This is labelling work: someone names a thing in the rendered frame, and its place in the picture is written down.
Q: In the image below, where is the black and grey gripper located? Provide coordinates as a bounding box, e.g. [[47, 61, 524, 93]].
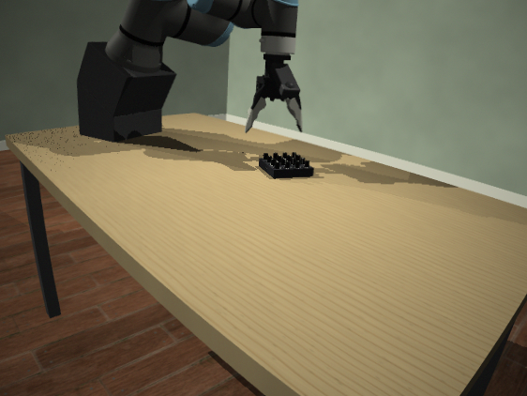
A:
[[245, 53, 302, 133]]

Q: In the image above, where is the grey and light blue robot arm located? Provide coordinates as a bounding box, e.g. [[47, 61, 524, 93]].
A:
[[105, 0, 300, 98]]

